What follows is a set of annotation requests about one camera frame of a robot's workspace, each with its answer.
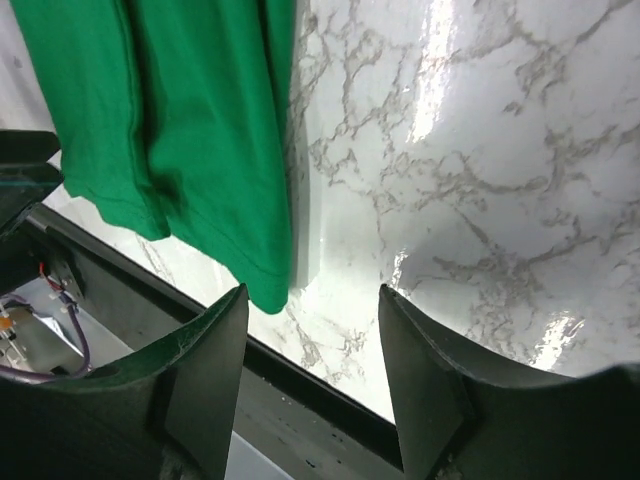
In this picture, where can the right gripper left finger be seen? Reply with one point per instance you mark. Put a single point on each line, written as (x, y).
(163, 412)

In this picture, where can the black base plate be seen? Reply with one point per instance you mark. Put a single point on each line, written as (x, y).
(286, 425)

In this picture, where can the green t shirt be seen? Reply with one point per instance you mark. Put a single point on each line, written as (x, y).
(171, 117)

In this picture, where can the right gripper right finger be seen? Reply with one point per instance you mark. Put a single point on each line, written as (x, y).
(463, 411)

